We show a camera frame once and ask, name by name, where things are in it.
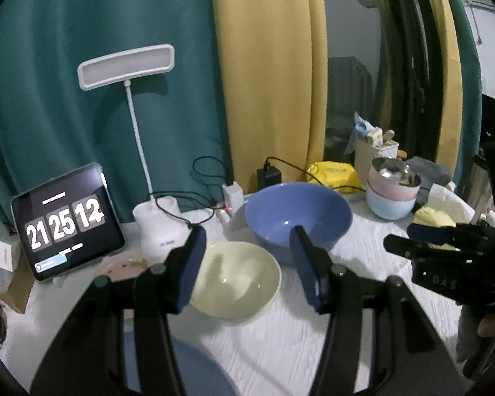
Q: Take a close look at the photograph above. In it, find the plain pink bowl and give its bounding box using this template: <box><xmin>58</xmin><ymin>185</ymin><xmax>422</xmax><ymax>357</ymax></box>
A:
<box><xmin>367</xmin><ymin>173</ymin><xmax>420</xmax><ymax>202</ymax></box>

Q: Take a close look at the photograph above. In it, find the yellow tissue pack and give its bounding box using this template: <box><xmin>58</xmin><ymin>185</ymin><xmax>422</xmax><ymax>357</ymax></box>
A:
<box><xmin>412</xmin><ymin>183</ymin><xmax>475</xmax><ymax>252</ymax></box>

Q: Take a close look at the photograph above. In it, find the air conditioner pipe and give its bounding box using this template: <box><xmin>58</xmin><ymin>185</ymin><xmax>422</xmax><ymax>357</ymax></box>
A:
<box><xmin>470</xmin><ymin>6</ymin><xmax>483</xmax><ymax>46</ymax></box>

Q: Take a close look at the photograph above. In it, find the cardboard box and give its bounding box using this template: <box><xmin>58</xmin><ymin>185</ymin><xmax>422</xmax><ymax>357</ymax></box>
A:
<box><xmin>0</xmin><ymin>256</ymin><xmax>36</xmax><ymax>313</ymax></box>

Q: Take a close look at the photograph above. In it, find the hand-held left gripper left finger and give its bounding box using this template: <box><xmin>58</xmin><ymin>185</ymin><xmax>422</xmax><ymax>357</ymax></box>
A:
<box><xmin>31</xmin><ymin>225</ymin><xmax>209</xmax><ymax>396</ymax></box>

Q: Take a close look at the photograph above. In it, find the yellow curtain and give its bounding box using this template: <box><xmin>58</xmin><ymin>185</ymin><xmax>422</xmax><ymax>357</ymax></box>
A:
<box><xmin>416</xmin><ymin>0</ymin><xmax>465</xmax><ymax>182</ymax></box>
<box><xmin>210</xmin><ymin>0</ymin><xmax>328</xmax><ymax>194</ymax></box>

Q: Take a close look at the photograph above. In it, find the teal curtain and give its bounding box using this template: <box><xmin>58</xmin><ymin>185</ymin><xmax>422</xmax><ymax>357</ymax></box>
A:
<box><xmin>0</xmin><ymin>0</ymin><xmax>232</xmax><ymax>232</ymax></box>
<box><xmin>437</xmin><ymin>0</ymin><xmax>483</xmax><ymax>199</ymax></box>

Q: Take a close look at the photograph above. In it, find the white woven basket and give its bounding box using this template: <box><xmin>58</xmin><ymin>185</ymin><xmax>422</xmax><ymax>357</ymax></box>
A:
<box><xmin>354</xmin><ymin>136</ymin><xmax>399</xmax><ymax>170</ymax></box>

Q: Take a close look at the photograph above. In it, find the black charger cable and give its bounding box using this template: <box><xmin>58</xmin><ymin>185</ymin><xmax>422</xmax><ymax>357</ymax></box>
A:
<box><xmin>265</xmin><ymin>156</ymin><xmax>366</xmax><ymax>194</ymax></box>

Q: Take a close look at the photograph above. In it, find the white desk lamp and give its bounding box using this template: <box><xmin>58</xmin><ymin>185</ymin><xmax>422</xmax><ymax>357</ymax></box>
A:
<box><xmin>78</xmin><ymin>44</ymin><xmax>190</xmax><ymax>262</ymax></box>

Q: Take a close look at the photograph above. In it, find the black charger block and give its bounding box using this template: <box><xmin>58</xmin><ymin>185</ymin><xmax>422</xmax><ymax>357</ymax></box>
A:
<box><xmin>257</xmin><ymin>165</ymin><xmax>282</xmax><ymax>192</ymax></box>

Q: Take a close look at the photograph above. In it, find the small white box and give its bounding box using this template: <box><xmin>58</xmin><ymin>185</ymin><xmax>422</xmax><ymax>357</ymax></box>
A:
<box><xmin>0</xmin><ymin>239</ymin><xmax>19</xmax><ymax>273</ymax></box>

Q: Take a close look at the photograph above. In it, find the pink dotted bowl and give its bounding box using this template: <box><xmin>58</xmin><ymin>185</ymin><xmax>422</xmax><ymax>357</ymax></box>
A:
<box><xmin>103</xmin><ymin>256</ymin><xmax>157</xmax><ymax>283</ymax></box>

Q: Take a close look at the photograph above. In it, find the person's right hand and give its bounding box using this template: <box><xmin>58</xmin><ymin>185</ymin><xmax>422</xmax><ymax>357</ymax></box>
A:
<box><xmin>476</xmin><ymin>309</ymin><xmax>495</xmax><ymax>338</ymax></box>

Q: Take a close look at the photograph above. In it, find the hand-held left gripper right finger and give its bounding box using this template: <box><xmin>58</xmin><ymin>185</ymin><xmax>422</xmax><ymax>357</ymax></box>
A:
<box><xmin>289</xmin><ymin>226</ymin><xmax>467</xmax><ymax>396</ymax></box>

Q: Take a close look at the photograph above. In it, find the large blue plate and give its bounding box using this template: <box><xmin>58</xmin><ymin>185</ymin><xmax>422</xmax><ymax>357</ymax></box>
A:
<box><xmin>124</xmin><ymin>336</ymin><xmax>240</xmax><ymax>396</ymax></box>

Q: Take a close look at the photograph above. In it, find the tablet showing clock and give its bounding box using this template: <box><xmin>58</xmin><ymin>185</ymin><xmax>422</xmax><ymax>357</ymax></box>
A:
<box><xmin>11</xmin><ymin>163</ymin><xmax>125</xmax><ymax>282</ymax></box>

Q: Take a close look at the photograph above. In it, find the white charger plug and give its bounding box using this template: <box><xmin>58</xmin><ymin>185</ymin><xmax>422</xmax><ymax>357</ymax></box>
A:
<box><xmin>223</xmin><ymin>182</ymin><xmax>243</xmax><ymax>211</ymax></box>

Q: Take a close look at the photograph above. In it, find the cream bowl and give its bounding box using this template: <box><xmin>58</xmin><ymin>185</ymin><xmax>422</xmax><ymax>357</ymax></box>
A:
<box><xmin>190</xmin><ymin>241</ymin><xmax>282</xmax><ymax>327</ymax></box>

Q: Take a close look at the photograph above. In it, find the big blue bowl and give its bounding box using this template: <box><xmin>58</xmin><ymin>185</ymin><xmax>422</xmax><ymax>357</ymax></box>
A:
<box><xmin>244</xmin><ymin>181</ymin><xmax>352</xmax><ymax>267</ymax></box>

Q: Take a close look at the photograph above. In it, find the grey cloth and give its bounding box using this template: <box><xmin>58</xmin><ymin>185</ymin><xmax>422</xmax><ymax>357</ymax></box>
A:
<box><xmin>406</xmin><ymin>156</ymin><xmax>454</xmax><ymax>199</ymax></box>

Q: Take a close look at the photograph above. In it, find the steel bowl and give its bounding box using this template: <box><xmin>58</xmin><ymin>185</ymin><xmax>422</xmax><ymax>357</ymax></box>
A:
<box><xmin>371</xmin><ymin>157</ymin><xmax>422</xmax><ymax>188</ymax></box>

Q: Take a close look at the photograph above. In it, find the yellow wipes packet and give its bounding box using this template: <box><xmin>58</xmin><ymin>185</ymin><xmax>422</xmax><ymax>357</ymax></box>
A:
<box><xmin>306</xmin><ymin>162</ymin><xmax>363</xmax><ymax>194</ymax></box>

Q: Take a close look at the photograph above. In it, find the steel thermos bottle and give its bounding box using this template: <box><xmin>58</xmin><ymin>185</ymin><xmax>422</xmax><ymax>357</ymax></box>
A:
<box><xmin>464</xmin><ymin>157</ymin><xmax>493</xmax><ymax>219</ymax></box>

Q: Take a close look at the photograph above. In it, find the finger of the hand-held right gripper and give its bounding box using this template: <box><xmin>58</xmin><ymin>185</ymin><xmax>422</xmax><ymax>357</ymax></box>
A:
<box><xmin>408</xmin><ymin>223</ymin><xmax>495</xmax><ymax>251</ymax></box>
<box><xmin>383</xmin><ymin>234</ymin><xmax>479</xmax><ymax>262</ymax></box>

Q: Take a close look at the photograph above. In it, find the black lamp cable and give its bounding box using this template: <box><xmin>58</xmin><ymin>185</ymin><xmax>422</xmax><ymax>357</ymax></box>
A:
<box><xmin>154</xmin><ymin>156</ymin><xmax>234</xmax><ymax>225</ymax></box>

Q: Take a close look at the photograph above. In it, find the white power strip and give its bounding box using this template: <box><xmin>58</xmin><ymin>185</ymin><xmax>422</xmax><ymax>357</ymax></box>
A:
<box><xmin>216</xmin><ymin>204</ymin><xmax>248</xmax><ymax>232</ymax></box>

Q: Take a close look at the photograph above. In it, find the dark glass sliding door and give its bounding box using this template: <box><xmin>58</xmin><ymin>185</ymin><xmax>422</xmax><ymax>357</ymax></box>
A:
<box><xmin>319</xmin><ymin>0</ymin><xmax>442</xmax><ymax>166</ymax></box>

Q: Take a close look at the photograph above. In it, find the white textured tablecloth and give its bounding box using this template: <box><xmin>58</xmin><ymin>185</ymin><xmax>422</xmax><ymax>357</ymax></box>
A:
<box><xmin>0</xmin><ymin>196</ymin><xmax>495</xmax><ymax>396</ymax></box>

